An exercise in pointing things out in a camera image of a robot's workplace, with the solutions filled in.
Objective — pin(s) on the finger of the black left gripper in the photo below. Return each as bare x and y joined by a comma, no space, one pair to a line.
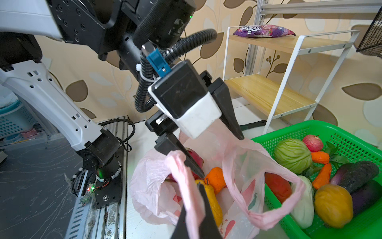
220,92
168,143

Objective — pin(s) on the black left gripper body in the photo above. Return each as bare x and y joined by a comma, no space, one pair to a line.
159,123

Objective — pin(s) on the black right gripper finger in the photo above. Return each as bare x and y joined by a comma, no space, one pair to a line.
208,228

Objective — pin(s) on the yellow pear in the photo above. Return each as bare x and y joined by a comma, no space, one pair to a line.
215,207

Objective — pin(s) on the pink dragon fruit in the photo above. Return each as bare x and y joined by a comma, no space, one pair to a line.
199,161

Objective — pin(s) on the pink plastic bag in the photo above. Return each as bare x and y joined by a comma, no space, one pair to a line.
225,204

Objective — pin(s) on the purple Fox's candy bag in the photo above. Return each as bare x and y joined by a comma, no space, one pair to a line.
263,31

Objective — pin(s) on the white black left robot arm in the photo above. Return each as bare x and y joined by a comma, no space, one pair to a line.
47,47

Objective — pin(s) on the dark green scraper tool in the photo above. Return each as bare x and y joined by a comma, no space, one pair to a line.
253,125

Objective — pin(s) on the white wooden two-tier shelf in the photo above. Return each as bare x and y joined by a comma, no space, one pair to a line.
275,100

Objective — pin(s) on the red tomato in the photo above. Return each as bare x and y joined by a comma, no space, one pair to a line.
279,186

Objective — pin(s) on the white radish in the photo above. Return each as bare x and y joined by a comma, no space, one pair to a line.
303,213

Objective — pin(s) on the green cabbage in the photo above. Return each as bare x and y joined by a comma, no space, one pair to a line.
293,154

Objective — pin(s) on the left green plastic basket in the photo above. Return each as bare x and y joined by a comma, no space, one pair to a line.
343,148

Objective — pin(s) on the red apple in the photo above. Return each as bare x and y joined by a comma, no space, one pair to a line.
313,143

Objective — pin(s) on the orange carrot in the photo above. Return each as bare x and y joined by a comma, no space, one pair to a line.
323,178

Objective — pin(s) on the yellow potato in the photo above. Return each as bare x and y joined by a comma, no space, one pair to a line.
334,206

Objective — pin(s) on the dark purple eggplant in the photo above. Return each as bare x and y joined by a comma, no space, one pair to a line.
358,179

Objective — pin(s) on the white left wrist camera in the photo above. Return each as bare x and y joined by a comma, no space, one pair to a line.
183,96

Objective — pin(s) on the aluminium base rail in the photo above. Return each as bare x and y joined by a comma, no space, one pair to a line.
99,210

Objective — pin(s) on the black wire basket back wall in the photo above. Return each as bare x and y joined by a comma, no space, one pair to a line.
371,44

